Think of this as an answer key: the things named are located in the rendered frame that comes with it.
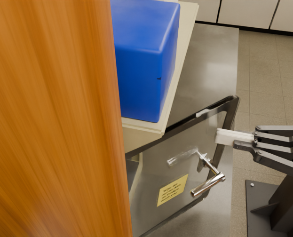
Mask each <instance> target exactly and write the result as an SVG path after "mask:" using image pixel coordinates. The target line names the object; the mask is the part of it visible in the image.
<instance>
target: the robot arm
mask: <svg viewBox="0 0 293 237"><path fill-rule="evenodd" d="M214 142H215V143H219V144H224V145H229V146H233V148H235V149H237V150H243V151H248V152H250V153H251V154H252V156H253V161H254V162H256V163H259V164H261V165H264V166H267V167H269V168H272V169H274V170H277V171H280V172H282V173H285V174H287V175H290V176H292V177H293V126H270V125H257V126H256V128H255V130H254V131H253V132H247V131H242V130H235V131H231V130H226V129H221V128H217V130H216V133H215V137H214Z"/></svg>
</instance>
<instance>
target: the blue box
mask: <svg viewBox="0 0 293 237"><path fill-rule="evenodd" d="M110 4H111V18H112V27H113V37H114V47H115V57H116V67H117V77H118V87H119V101H120V111H121V116H122V117H127V118H132V119H139V120H144V121H149V122H154V123H157V122H159V119H160V116H161V113H162V110H163V107H164V103H165V100H166V96H167V93H168V90H169V87H170V84H171V80H172V77H173V74H174V70H175V60H176V50H177V40H178V29H179V19H180V9H181V6H180V4H179V3H176V2H167V1H159V0H110Z"/></svg>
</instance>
